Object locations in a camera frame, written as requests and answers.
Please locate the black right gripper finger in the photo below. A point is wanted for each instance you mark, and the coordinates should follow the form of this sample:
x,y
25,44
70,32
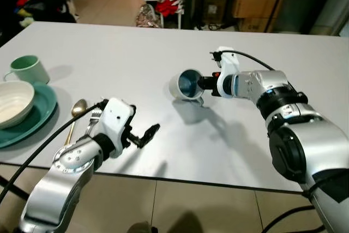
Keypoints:
x,y
203,84

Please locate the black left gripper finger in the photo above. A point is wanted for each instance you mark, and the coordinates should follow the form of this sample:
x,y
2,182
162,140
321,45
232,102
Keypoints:
x,y
151,131
143,142

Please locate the white cup blue inside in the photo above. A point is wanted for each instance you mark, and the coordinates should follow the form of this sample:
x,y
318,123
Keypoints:
x,y
182,88

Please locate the white bowl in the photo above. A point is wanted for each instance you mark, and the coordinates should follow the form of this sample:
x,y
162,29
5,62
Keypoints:
x,y
13,105

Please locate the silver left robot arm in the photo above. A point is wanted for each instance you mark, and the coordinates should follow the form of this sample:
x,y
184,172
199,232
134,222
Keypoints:
x,y
60,184

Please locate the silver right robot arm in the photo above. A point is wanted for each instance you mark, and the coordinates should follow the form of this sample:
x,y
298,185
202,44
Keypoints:
x,y
305,145

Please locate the gold spoon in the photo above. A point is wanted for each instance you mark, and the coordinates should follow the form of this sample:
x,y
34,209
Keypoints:
x,y
76,113

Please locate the dark cardboard box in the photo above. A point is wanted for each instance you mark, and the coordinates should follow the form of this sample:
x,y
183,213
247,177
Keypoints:
x,y
215,5

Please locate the grey robot foot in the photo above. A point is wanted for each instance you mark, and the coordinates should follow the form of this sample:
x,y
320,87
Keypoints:
x,y
140,227

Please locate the white rack with red cloth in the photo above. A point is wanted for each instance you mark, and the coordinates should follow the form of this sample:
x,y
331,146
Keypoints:
x,y
166,4

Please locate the brown cardboard box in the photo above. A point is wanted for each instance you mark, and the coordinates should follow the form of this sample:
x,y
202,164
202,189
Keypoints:
x,y
256,6

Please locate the teal plate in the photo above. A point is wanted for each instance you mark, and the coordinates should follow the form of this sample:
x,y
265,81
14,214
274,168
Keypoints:
x,y
38,115

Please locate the green mug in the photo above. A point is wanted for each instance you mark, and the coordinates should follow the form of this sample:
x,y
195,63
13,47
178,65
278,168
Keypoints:
x,y
30,70

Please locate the black table leg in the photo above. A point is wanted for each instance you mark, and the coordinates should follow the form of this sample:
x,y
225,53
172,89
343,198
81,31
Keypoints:
x,y
13,190

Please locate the colourful toy pile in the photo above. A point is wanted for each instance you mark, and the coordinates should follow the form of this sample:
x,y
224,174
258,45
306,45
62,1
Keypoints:
x,y
38,6

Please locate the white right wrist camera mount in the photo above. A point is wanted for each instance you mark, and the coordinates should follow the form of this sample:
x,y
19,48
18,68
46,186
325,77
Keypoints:
x,y
226,72

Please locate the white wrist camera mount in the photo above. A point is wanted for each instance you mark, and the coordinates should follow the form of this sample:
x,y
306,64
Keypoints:
x,y
226,72
115,121

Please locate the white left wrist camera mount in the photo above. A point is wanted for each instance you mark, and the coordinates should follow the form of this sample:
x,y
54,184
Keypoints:
x,y
115,121

